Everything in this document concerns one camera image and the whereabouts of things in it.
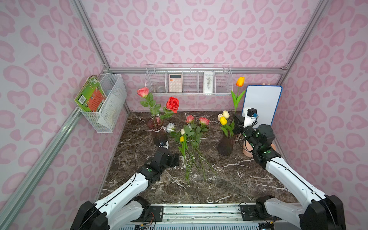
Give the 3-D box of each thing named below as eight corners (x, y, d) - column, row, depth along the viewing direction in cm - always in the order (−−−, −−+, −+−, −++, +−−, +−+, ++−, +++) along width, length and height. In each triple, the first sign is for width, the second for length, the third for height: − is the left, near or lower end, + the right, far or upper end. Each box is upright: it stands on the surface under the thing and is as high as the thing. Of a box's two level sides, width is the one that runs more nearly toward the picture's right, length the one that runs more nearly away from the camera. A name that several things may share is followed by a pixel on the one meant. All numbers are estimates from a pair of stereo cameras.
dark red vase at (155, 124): (153, 144, 101) (146, 127, 86) (155, 134, 107) (149, 116, 91) (166, 144, 101) (161, 127, 86) (167, 134, 107) (163, 116, 91)
